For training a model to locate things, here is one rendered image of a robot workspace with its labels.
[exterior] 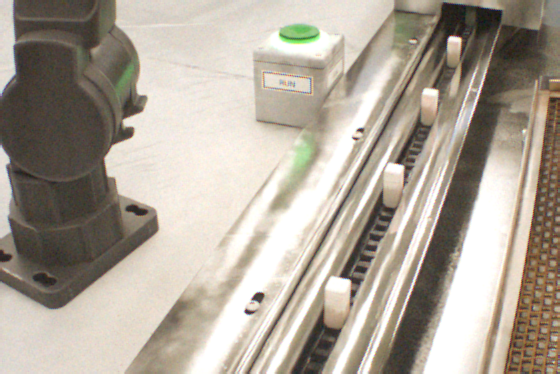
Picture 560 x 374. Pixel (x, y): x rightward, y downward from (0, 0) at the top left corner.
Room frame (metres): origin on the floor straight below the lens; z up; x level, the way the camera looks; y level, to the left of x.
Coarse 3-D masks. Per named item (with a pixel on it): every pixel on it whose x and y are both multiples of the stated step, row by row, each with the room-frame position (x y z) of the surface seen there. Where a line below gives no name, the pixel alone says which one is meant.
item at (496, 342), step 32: (544, 96) 0.55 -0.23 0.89; (544, 128) 0.49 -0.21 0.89; (544, 192) 0.41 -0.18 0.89; (512, 224) 0.36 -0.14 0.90; (512, 256) 0.34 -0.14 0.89; (512, 288) 0.31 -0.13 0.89; (544, 288) 0.31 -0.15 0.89; (512, 320) 0.28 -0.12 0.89; (544, 320) 0.28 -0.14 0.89; (544, 352) 0.26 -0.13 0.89
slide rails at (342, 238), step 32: (448, 32) 0.80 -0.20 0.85; (480, 32) 0.81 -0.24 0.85; (416, 96) 0.64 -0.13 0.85; (448, 96) 0.64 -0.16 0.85; (448, 128) 0.57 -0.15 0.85; (384, 160) 0.52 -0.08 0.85; (352, 192) 0.47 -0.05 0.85; (416, 192) 0.47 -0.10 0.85; (352, 224) 0.43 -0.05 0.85; (416, 224) 0.43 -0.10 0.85; (320, 256) 0.40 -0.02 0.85; (384, 256) 0.40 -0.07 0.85; (320, 288) 0.36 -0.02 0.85; (384, 288) 0.36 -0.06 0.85; (288, 320) 0.34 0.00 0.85; (352, 320) 0.33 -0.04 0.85; (288, 352) 0.31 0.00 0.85; (352, 352) 0.31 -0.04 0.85
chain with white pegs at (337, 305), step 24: (456, 48) 0.73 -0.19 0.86; (432, 96) 0.60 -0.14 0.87; (432, 120) 0.60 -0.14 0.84; (408, 168) 0.53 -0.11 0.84; (384, 192) 0.47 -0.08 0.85; (384, 216) 0.46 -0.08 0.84; (360, 264) 0.40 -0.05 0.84; (336, 288) 0.34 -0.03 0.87; (360, 288) 0.37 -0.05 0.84; (336, 312) 0.34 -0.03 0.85; (336, 336) 0.33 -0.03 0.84; (312, 360) 0.32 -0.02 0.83
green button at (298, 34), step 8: (296, 24) 0.69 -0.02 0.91; (304, 24) 0.68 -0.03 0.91; (280, 32) 0.67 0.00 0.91; (288, 32) 0.66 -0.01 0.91; (296, 32) 0.66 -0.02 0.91; (304, 32) 0.66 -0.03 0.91; (312, 32) 0.66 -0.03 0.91; (320, 32) 0.67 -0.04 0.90; (280, 40) 0.66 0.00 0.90; (288, 40) 0.65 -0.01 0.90; (296, 40) 0.65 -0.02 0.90; (304, 40) 0.65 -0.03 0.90; (312, 40) 0.65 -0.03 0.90
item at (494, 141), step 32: (544, 32) 0.89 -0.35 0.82; (512, 64) 0.78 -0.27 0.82; (544, 64) 0.78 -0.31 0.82; (512, 96) 0.70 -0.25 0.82; (480, 128) 0.63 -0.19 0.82; (512, 128) 0.62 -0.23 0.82; (480, 160) 0.57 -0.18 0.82; (512, 160) 0.56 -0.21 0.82; (480, 192) 0.51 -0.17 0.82; (512, 192) 0.51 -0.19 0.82; (448, 224) 0.47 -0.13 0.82; (480, 224) 0.47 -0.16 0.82; (352, 256) 0.43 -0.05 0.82; (448, 256) 0.43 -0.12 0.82; (480, 256) 0.43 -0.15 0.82; (416, 288) 0.40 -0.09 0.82; (448, 288) 0.39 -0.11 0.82; (480, 288) 0.39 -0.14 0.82; (320, 320) 0.37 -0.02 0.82; (416, 320) 0.36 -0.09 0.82; (448, 320) 0.36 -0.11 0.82; (480, 320) 0.36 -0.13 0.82; (416, 352) 0.33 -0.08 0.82; (448, 352) 0.33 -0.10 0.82; (480, 352) 0.33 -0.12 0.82
